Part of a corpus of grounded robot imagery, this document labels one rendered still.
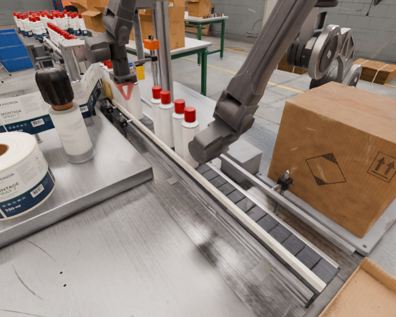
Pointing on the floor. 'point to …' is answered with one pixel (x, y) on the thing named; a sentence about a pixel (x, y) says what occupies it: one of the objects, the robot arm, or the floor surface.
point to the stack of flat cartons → (289, 66)
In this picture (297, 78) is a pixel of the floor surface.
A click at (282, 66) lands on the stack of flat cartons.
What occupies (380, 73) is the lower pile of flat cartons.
